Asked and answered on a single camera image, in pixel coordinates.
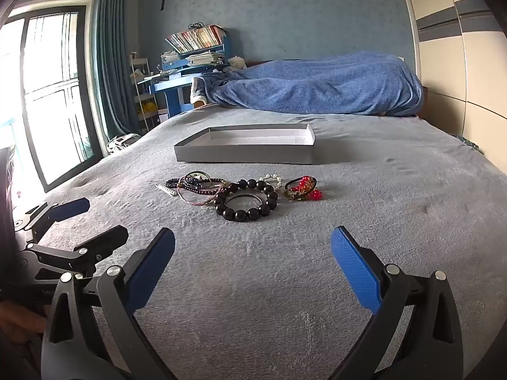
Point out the teal curtain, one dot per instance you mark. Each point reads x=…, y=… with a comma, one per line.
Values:
x=115, y=67

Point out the stack of papers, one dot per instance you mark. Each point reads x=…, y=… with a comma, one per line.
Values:
x=206, y=58

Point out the black framed window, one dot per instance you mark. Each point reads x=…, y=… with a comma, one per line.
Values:
x=51, y=87

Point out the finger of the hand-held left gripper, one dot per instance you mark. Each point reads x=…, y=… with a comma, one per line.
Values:
x=71, y=208
x=107, y=241

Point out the white shelf cart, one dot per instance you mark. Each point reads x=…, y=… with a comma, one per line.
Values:
x=138, y=87

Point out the silver bangle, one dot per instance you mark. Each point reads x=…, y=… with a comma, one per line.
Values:
x=245, y=194

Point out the yellow object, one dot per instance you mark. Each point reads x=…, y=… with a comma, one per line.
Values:
x=149, y=107

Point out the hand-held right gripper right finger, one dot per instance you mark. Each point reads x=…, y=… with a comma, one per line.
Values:
x=354, y=269

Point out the pearl hair clip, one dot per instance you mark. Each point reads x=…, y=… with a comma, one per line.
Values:
x=168, y=192

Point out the blue desk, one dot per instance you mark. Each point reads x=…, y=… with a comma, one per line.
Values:
x=174, y=87

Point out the blue blanket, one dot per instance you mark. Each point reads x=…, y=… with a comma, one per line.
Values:
x=317, y=87

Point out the row of books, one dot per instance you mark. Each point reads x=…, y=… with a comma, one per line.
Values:
x=194, y=39

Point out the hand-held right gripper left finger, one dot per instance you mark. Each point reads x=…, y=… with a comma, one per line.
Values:
x=152, y=269

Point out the fleece-lined denim jacket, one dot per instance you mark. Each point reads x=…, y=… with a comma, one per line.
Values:
x=197, y=91

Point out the person's left hand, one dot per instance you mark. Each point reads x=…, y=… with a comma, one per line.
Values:
x=23, y=320

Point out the grey cardboard box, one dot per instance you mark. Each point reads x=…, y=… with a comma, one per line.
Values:
x=237, y=154

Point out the beige wardrobe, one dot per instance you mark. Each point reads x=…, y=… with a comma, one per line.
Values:
x=455, y=67

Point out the white plush toy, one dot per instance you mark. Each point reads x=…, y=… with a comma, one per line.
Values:
x=237, y=62

